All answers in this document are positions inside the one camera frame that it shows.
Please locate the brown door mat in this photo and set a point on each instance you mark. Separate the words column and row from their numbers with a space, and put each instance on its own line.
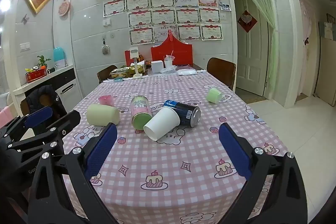
column 250, row 95

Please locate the green potted plant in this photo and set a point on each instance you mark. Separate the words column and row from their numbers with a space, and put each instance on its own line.
column 42, row 61

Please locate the blue and white humidifier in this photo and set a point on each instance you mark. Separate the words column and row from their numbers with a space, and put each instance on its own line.
column 59, row 56

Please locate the small white box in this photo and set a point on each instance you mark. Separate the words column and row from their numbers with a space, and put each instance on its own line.
column 157, row 67

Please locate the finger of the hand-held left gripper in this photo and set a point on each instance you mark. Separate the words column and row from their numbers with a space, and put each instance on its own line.
column 36, row 117
column 68, row 121

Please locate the small wall photo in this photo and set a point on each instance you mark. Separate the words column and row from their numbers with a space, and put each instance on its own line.
column 225, row 7

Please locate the brown wooden chair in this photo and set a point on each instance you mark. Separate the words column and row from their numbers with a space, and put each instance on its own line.
column 221, row 69
column 105, row 73

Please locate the black jacket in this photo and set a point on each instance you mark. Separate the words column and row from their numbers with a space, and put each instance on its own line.
column 43, row 99

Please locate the white panel door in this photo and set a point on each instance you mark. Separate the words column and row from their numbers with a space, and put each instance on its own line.
column 249, row 56

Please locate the cream plastic cup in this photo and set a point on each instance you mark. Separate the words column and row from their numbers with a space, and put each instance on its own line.
column 102, row 114

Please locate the dark blue drink can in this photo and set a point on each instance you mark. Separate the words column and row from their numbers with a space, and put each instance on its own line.
column 187, row 111

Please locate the clear plastic bag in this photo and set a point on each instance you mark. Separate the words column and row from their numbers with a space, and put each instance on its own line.
column 168, row 70

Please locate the pink checkered tablecloth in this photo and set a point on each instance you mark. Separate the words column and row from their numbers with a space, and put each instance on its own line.
column 170, row 163

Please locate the glass food container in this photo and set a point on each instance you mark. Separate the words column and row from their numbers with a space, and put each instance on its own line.
column 119, row 73

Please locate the butterfly wall decoration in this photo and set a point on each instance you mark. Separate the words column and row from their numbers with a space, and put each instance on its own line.
column 25, row 18

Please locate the white wall switch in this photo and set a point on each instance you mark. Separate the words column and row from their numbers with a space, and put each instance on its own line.
column 106, row 22
column 26, row 46

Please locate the red door ornament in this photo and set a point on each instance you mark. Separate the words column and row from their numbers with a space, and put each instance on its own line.
column 247, row 21

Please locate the red planter box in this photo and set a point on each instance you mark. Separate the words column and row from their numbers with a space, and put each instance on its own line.
column 36, row 76

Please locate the white paper cup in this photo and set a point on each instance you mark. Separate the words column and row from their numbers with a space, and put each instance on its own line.
column 162, row 122

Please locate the red carton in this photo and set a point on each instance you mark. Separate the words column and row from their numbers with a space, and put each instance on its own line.
column 127, row 58

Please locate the green and pink bottle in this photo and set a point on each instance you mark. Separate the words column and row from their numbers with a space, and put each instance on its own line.
column 140, row 111

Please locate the white desk lamp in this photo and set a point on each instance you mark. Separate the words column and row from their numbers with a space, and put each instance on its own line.
column 136, row 61

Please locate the light green plastic cup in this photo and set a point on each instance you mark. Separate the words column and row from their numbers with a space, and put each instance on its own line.
column 213, row 95

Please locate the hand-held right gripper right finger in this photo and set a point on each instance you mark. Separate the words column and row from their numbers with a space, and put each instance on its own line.
column 235, row 151

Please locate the pink cloth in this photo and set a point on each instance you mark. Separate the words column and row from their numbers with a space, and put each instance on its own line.
column 5, row 116

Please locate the white cup with straws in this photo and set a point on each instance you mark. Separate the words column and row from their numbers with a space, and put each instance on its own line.
column 168, row 63

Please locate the white and black sideboard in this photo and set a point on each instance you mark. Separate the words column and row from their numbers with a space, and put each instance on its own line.
column 67, row 87

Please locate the white tissue pack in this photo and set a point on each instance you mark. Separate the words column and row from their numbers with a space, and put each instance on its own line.
column 187, row 72

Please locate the hanging wall ornament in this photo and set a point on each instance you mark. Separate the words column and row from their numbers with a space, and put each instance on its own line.
column 105, row 49

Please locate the group of wall certificates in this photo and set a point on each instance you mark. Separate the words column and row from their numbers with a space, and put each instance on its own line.
column 162, row 16

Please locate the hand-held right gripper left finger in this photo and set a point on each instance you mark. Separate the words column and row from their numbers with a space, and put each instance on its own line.
column 101, row 148

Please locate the red bag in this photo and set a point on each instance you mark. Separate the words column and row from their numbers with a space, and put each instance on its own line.
column 181, row 54

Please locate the pink plastic cup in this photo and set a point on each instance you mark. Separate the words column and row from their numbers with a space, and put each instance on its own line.
column 106, row 100

